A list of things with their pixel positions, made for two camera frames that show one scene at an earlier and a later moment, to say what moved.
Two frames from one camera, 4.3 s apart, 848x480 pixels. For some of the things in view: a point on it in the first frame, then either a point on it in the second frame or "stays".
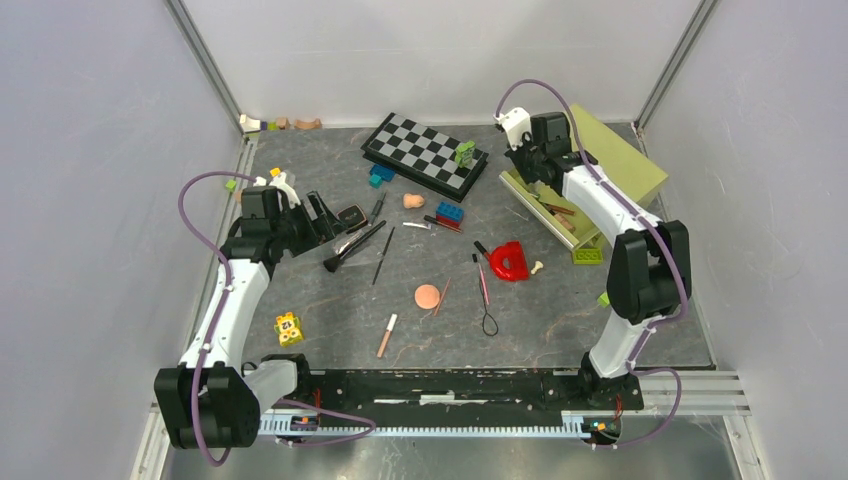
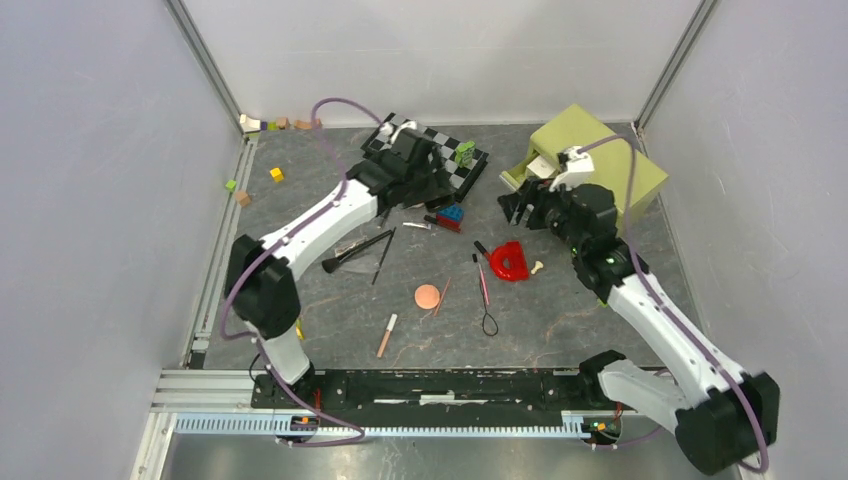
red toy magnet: x=508 y=261 stays
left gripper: x=324 y=225 to x=433 y=189
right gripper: x=515 y=151 to x=556 y=191
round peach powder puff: x=427 y=296 stays
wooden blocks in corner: x=248 y=124 stays
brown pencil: x=435 y=312 stays
